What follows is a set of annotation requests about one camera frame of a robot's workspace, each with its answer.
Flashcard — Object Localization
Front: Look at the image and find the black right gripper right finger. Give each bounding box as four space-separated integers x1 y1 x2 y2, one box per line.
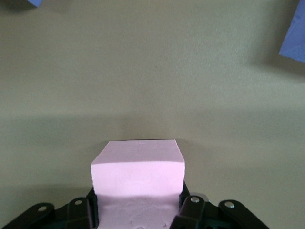
171 180 271 229

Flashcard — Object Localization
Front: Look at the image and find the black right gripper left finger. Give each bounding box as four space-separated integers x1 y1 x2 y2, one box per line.
0 188 99 229

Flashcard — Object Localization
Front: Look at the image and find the pink foam cube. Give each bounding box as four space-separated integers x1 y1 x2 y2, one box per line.
90 140 186 229

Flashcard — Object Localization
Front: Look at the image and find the purple foam cube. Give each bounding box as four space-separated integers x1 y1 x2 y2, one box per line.
25 0 47 8
278 0 305 64

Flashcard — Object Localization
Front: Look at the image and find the brown table cover sheet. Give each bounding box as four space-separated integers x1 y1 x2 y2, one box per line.
0 0 305 229

